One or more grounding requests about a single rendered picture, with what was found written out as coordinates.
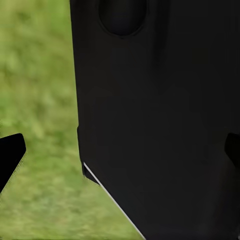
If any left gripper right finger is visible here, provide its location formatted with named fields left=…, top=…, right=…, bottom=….
left=224, top=133, right=240, bottom=173

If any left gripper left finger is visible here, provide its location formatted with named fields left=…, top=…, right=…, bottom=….
left=0, top=133, right=26, bottom=193

